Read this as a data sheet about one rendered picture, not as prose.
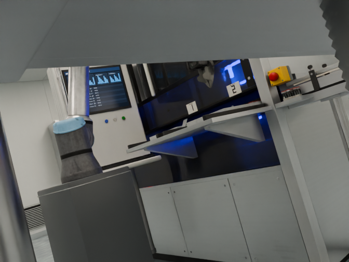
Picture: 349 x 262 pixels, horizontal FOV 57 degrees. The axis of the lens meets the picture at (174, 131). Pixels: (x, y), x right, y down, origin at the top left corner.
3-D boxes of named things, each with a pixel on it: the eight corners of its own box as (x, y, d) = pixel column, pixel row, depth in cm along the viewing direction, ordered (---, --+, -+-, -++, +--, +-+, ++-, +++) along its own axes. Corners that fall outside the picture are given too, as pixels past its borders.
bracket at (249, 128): (260, 141, 157) (253, 116, 158) (265, 140, 155) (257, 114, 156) (212, 156, 136) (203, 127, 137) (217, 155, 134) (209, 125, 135)
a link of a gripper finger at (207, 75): (203, 88, 141) (197, 68, 141) (212, 87, 144) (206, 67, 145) (207, 86, 138) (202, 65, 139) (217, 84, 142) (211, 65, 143)
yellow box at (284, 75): (280, 85, 152) (275, 70, 152) (293, 80, 146) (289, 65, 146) (270, 87, 147) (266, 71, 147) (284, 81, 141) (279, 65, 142)
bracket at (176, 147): (195, 157, 196) (189, 137, 197) (198, 157, 194) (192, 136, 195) (149, 171, 175) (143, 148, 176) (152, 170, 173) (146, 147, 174)
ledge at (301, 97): (292, 104, 157) (291, 101, 157) (317, 96, 146) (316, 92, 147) (276, 108, 148) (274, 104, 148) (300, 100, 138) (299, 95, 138)
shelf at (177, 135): (190, 137, 209) (189, 134, 209) (281, 107, 154) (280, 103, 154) (126, 153, 179) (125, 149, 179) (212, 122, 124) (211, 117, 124)
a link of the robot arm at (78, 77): (58, 153, 125) (60, 18, 131) (67, 154, 140) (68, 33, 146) (90, 152, 127) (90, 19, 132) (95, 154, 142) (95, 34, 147)
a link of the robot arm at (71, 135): (55, 156, 113) (47, 119, 114) (64, 157, 127) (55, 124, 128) (90, 147, 115) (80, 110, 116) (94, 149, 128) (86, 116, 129)
